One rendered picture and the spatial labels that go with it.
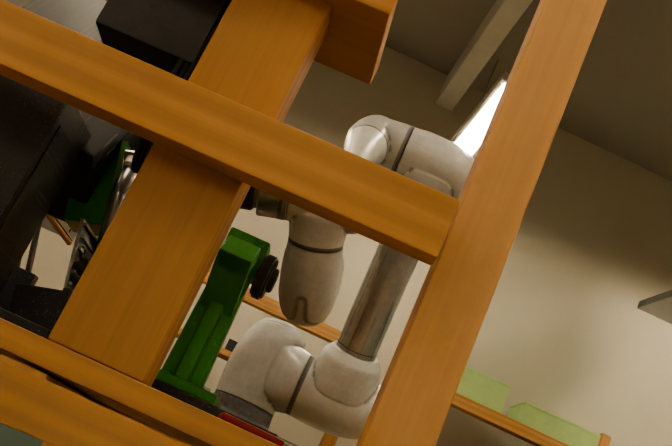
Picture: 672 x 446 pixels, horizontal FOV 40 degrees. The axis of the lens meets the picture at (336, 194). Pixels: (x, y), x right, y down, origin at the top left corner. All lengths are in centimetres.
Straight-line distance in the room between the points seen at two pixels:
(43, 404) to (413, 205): 55
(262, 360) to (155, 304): 98
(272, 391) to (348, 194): 104
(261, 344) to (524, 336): 560
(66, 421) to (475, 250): 59
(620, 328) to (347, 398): 596
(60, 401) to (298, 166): 44
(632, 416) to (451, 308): 674
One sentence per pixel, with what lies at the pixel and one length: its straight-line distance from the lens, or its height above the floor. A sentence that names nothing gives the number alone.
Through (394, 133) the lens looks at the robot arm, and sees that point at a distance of 213.
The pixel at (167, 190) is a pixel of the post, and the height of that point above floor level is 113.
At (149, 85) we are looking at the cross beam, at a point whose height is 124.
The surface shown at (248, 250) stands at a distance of 144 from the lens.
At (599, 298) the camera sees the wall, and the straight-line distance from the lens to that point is 802.
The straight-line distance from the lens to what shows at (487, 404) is 698.
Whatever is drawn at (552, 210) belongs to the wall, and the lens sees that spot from 804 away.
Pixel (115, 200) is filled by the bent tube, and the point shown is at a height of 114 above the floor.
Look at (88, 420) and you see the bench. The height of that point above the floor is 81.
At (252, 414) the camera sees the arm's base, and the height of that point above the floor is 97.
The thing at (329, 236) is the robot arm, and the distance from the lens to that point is 163.
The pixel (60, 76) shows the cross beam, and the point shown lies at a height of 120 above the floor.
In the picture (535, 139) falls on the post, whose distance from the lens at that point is 140.
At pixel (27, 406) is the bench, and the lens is 129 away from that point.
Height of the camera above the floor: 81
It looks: 18 degrees up
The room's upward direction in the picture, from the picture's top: 25 degrees clockwise
